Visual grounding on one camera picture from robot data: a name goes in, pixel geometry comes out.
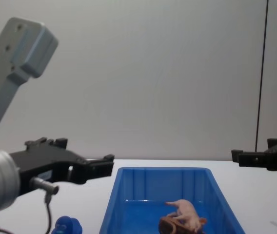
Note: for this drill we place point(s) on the blue toy figure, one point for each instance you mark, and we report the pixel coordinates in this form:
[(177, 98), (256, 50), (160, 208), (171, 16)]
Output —
[(66, 225)]

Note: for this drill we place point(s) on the brown toy piece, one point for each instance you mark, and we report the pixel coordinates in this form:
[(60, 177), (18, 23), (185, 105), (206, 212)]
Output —
[(167, 223)]

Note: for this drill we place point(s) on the blue plastic bin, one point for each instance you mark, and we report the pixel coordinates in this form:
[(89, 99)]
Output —
[(141, 195)]

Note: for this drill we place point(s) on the silver and grey left robot arm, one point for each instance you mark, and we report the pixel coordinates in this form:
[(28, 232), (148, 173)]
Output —
[(19, 51)]

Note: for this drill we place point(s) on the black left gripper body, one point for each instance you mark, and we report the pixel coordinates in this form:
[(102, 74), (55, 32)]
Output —
[(45, 161)]

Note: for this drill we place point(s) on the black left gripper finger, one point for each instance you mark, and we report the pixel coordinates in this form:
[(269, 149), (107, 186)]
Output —
[(94, 168), (58, 142)]

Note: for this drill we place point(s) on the pink toy animal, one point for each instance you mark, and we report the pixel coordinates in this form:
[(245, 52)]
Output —
[(188, 209)]

